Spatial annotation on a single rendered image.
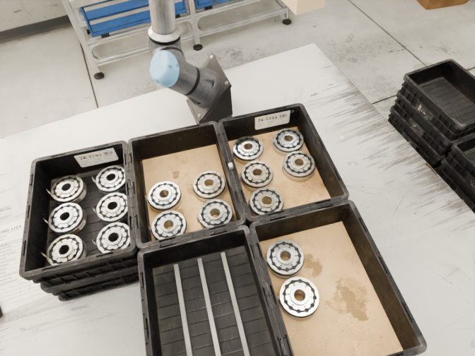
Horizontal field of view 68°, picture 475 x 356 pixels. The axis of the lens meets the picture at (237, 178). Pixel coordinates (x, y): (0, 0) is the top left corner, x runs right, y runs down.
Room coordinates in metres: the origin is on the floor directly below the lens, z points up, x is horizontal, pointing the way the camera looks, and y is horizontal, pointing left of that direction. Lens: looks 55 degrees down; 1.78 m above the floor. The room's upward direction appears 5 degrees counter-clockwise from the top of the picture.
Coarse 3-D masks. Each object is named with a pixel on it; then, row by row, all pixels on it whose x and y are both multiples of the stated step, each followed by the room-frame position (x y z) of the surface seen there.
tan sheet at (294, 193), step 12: (264, 144) 0.80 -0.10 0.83; (264, 156) 0.75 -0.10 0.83; (276, 156) 0.75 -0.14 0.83; (240, 168) 0.71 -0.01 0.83; (276, 168) 0.70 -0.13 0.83; (276, 180) 0.65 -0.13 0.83; (288, 180) 0.64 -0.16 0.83; (312, 180) 0.64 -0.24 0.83; (252, 192) 0.61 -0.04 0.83; (288, 192) 0.60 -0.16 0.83; (300, 192) 0.59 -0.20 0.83; (312, 192) 0.59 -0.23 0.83; (324, 192) 0.59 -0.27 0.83; (288, 204) 0.55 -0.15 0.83; (300, 204) 0.55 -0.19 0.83; (252, 216) 0.52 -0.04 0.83
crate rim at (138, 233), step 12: (168, 132) 0.80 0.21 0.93; (216, 132) 0.79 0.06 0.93; (132, 156) 0.71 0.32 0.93; (132, 168) 0.67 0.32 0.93; (228, 168) 0.64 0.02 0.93; (132, 180) 0.62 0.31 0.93; (132, 192) 0.58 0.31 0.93; (240, 204) 0.51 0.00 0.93; (240, 216) 0.47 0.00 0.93; (216, 228) 0.44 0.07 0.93; (156, 240) 0.42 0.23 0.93; (168, 240) 0.42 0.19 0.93
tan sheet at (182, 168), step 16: (144, 160) 0.77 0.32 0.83; (160, 160) 0.77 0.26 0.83; (176, 160) 0.76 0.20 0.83; (192, 160) 0.76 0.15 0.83; (208, 160) 0.75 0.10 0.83; (144, 176) 0.71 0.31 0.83; (160, 176) 0.70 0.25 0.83; (176, 176) 0.70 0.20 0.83; (192, 176) 0.69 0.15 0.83; (224, 176) 0.68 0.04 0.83; (192, 192) 0.63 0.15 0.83; (192, 208) 0.57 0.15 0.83; (192, 224) 0.51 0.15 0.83
